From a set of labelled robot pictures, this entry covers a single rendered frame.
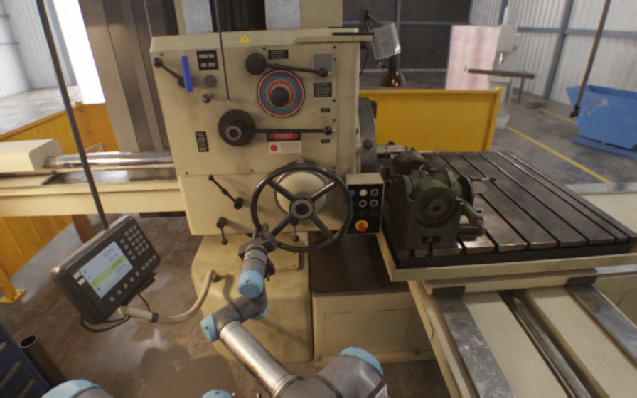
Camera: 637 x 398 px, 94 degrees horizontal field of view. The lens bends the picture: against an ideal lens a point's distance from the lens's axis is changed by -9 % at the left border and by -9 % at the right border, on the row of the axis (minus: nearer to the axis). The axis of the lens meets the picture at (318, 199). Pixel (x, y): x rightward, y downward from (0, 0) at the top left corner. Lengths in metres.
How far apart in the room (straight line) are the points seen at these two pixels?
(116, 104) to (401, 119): 2.88
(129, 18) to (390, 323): 2.22
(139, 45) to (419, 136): 3.06
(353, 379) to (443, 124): 3.57
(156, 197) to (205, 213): 0.46
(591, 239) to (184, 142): 1.91
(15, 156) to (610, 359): 2.93
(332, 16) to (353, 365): 1.63
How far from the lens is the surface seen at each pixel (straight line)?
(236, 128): 1.24
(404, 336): 2.19
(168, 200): 1.89
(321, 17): 1.91
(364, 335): 2.11
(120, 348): 2.72
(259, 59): 1.20
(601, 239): 2.01
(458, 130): 4.23
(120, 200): 2.01
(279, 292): 1.85
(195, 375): 2.37
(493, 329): 1.69
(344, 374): 0.85
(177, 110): 1.37
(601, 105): 7.22
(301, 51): 1.25
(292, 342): 2.13
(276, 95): 1.17
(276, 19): 1.90
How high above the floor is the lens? 1.89
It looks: 29 degrees down
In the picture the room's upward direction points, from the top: 1 degrees counter-clockwise
